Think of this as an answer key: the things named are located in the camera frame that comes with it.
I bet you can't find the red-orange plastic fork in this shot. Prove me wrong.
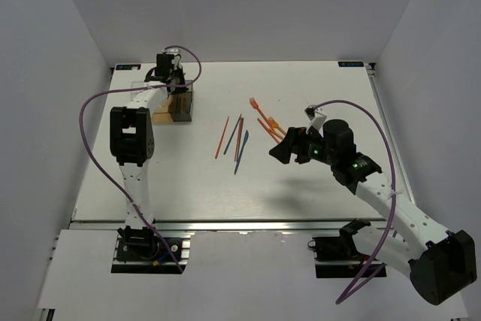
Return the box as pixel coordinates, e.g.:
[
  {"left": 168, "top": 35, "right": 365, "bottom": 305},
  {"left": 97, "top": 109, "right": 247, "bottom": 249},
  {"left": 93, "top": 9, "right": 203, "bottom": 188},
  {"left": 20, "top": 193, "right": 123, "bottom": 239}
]
[{"left": 249, "top": 97, "right": 272, "bottom": 127}]

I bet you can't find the black logo sticker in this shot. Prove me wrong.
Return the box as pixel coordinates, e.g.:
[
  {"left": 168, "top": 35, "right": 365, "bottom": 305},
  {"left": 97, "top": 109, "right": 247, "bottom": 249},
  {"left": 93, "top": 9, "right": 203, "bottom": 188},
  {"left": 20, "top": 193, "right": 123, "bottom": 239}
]
[
  {"left": 115, "top": 64, "right": 141, "bottom": 71},
  {"left": 337, "top": 61, "right": 365, "bottom": 68}
]

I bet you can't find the black logo sticker right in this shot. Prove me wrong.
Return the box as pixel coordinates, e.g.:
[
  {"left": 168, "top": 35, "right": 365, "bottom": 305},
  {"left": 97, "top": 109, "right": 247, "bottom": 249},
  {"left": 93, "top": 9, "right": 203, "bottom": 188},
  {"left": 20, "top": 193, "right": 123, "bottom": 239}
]
[{"left": 337, "top": 61, "right": 365, "bottom": 68}]

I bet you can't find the red-orange chopstick outer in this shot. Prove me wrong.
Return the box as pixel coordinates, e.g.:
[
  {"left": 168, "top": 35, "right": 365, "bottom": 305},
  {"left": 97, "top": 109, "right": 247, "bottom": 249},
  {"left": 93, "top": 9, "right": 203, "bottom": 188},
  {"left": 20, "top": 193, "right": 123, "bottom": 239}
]
[{"left": 214, "top": 116, "right": 230, "bottom": 159}]

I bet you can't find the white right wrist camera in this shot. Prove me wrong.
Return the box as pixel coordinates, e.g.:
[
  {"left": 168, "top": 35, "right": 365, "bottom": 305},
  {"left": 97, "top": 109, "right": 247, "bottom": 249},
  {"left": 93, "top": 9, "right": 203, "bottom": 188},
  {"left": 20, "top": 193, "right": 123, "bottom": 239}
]
[{"left": 304, "top": 104, "right": 327, "bottom": 134}]

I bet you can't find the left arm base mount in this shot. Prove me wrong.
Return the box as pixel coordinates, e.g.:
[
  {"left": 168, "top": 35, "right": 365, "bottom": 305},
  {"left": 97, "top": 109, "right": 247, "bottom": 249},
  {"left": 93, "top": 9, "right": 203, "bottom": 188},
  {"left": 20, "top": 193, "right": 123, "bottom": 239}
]
[{"left": 110, "top": 226, "right": 187, "bottom": 274}]

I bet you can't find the smoky grey plastic container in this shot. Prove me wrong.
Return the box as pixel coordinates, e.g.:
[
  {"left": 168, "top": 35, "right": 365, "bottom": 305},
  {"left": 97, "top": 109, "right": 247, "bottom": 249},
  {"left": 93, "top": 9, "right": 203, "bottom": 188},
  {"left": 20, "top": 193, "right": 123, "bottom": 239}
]
[{"left": 168, "top": 85, "right": 194, "bottom": 123}]

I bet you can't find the red-orange chopstick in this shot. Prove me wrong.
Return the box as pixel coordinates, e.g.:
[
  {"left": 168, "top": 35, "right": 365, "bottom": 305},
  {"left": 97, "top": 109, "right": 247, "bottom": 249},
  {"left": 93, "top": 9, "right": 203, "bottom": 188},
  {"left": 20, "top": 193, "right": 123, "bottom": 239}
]
[
  {"left": 234, "top": 117, "right": 244, "bottom": 162},
  {"left": 214, "top": 116, "right": 230, "bottom": 159}
]

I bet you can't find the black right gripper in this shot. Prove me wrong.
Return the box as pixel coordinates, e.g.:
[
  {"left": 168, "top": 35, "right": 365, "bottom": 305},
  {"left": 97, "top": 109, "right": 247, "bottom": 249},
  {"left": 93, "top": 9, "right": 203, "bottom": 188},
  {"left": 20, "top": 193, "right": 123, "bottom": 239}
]
[{"left": 268, "top": 126, "right": 337, "bottom": 166}]

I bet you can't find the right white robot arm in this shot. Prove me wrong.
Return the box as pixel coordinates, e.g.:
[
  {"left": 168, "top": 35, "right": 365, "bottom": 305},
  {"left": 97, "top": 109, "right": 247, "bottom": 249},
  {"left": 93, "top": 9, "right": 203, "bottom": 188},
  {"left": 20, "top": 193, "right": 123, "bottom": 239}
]
[{"left": 269, "top": 120, "right": 477, "bottom": 305}]

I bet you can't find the red-orange chopstick inner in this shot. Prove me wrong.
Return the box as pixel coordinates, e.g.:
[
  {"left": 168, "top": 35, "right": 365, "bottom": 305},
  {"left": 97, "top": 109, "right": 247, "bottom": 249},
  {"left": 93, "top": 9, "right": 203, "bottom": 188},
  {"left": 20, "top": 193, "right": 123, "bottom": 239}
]
[{"left": 234, "top": 117, "right": 244, "bottom": 162}]

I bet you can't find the red-orange plastic knife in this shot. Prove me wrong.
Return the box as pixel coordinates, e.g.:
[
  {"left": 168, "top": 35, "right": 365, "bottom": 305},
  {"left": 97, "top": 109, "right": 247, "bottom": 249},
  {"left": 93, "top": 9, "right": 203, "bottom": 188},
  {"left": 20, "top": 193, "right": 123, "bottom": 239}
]
[{"left": 257, "top": 118, "right": 282, "bottom": 144}]

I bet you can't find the yellow-orange plastic fork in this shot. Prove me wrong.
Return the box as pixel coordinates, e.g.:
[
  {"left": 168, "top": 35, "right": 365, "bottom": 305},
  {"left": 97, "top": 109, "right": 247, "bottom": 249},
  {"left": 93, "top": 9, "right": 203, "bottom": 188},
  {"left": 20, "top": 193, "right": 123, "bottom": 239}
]
[{"left": 268, "top": 117, "right": 286, "bottom": 137}]

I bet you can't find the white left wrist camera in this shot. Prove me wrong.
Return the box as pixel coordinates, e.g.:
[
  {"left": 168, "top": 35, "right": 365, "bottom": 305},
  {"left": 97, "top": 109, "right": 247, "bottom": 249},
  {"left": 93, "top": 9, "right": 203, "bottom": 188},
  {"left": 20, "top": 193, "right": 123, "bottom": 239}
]
[{"left": 162, "top": 47, "right": 182, "bottom": 64}]

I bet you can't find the blue plastic knife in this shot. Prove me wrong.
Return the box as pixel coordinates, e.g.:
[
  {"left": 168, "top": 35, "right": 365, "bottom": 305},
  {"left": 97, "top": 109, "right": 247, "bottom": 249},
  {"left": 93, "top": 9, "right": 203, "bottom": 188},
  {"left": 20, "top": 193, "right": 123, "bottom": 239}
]
[{"left": 234, "top": 130, "right": 250, "bottom": 175}]

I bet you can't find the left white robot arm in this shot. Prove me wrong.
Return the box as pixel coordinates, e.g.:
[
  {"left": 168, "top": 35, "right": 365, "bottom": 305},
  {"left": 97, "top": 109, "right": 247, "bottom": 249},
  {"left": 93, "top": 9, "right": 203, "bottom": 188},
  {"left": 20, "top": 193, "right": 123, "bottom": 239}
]
[{"left": 110, "top": 49, "right": 189, "bottom": 236}]

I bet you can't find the clear plastic container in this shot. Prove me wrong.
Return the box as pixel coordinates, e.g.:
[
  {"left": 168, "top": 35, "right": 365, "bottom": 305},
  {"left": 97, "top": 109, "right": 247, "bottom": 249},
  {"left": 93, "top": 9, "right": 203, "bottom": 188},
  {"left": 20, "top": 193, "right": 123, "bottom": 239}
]
[{"left": 130, "top": 81, "right": 150, "bottom": 94}]

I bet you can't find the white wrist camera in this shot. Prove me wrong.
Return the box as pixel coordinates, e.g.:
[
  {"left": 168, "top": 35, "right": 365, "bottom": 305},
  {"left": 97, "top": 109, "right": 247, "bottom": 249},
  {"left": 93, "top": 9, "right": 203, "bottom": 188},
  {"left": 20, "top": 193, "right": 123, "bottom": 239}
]
[
  {"left": 304, "top": 104, "right": 327, "bottom": 134},
  {"left": 162, "top": 47, "right": 182, "bottom": 64}
]

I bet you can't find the black logo sticker left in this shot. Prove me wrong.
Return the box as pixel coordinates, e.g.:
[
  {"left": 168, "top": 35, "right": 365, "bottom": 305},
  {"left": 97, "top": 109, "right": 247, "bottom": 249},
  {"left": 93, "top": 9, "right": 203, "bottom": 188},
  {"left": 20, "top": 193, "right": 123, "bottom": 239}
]
[{"left": 115, "top": 64, "right": 141, "bottom": 71}]

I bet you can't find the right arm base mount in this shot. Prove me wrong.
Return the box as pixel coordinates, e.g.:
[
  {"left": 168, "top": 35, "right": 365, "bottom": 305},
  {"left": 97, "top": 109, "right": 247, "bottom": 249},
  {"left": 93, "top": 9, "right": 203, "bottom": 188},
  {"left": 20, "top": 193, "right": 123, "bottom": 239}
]
[{"left": 307, "top": 220, "right": 371, "bottom": 279}]

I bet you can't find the amber plastic container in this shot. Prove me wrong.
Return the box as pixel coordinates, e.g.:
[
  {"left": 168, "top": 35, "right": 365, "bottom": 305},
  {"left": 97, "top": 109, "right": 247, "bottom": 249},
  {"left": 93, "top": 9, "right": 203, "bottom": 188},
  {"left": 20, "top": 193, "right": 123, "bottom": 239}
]
[{"left": 151, "top": 95, "right": 177, "bottom": 125}]

